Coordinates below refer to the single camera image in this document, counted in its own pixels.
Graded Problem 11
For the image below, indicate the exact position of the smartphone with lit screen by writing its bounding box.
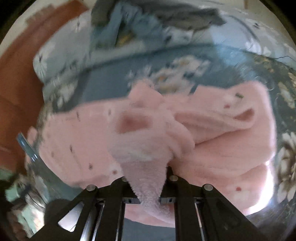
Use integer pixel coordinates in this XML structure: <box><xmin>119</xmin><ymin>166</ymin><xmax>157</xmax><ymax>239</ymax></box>
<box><xmin>16</xmin><ymin>133</ymin><xmax>39</xmax><ymax>162</ymax></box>

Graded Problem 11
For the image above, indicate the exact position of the teal floral bedsheet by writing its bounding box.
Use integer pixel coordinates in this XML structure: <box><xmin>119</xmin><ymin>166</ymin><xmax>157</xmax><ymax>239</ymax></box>
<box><xmin>34</xmin><ymin>44</ymin><xmax>295</xmax><ymax>240</ymax></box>

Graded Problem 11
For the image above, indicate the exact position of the red-brown wooden headboard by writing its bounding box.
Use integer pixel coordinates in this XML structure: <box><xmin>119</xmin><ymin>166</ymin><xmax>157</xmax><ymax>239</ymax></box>
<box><xmin>1</xmin><ymin>1</ymin><xmax>88</xmax><ymax>172</ymax></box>

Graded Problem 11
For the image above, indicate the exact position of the grey and blue clothes pile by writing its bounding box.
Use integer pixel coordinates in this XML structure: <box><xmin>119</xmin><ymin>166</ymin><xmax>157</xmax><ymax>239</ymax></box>
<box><xmin>91</xmin><ymin>1</ymin><xmax>226</xmax><ymax>49</ymax></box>

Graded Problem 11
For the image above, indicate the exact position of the light grey floral quilt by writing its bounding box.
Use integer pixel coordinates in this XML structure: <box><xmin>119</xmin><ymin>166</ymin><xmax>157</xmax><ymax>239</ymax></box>
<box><xmin>33</xmin><ymin>9</ymin><xmax>295</xmax><ymax>95</ymax></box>

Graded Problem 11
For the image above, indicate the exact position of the pink fleece garment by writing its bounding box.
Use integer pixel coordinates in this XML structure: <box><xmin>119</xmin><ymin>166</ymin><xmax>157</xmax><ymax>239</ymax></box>
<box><xmin>27</xmin><ymin>81</ymin><xmax>276</xmax><ymax>227</ymax></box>

